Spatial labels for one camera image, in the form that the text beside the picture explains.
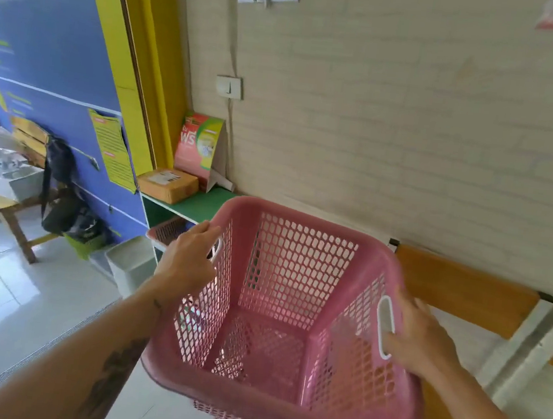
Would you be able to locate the white light switch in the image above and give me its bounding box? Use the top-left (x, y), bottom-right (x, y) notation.
top-left (213, 74), bottom-right (245, 102)

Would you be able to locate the orange wooden bench white frame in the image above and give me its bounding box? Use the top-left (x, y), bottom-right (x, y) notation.
top-left (367, 237), bottom-right (553, 419)

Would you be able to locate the person's right hand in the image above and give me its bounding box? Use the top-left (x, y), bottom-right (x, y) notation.
top-left (379, 287), bottom-right (469, 383)

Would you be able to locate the person's left hand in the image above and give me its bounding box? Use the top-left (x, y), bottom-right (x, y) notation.
top-left (152, 216), bottom-right (226, 305)

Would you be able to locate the red green detergent pack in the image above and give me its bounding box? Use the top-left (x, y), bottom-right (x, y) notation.
top-left (170, 110), bottom-right (243, 197)

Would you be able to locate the white plastic waste bin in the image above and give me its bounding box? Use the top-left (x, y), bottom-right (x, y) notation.
top-left (100, 231), bottom-right (160, 303)

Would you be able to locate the yellow door frame post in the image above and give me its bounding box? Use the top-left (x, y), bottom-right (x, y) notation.
top-left (57, 0), bottom-right (201, 182)

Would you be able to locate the small green bucket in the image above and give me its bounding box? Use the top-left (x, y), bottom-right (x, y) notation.
top-left (61, 230), bottom-right (110, 264)

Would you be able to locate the person's left forearm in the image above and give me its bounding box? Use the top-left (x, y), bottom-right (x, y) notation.
top-left (0, 264), bottom-right (174, 419)

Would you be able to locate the green shelf cabinet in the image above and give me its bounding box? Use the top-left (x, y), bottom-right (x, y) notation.
top-left (132, 177), bottom-right (240, 272)

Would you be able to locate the slatted wooden bench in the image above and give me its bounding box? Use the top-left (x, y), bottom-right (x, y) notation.
top-left (0, 113), bottom-right (78, 268)

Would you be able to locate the brown wrapped parcel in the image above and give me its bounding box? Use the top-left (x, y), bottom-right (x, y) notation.
top-left (133, 165), bottom-right (201, 208)

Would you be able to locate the small pink mesh tray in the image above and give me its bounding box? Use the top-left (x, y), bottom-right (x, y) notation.
top-left (144, 212), bottom-right (195, 257)

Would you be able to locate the white plastic tub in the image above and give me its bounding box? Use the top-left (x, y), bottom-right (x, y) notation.
top-left (0, 161), bottom-right (46, 206)

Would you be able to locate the blue information board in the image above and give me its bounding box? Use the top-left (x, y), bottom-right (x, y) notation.
top-left (0, 0), bottom-right (177, 248)

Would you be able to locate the black hanging bag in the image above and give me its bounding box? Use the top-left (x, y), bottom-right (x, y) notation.
top-left (34, 134), bottom-right (116, 243)

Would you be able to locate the yellow paper poster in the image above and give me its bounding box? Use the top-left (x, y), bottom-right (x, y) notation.
top-left (79, 108), bottom-right (147, 196)

